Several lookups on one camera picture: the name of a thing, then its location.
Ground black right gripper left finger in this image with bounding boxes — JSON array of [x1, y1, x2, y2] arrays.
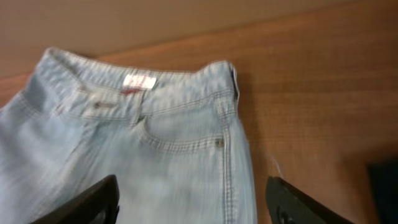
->
[[32, 175, 119, 224]]

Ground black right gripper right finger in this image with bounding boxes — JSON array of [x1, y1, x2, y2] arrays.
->
[[266, 177, 353, 224]]

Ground light blue denim shorts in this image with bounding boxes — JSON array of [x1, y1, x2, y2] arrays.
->
[[1, 48, 257, 223]]

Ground black folded garment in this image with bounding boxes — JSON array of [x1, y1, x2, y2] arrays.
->
[[368, 159, 397, 224]]

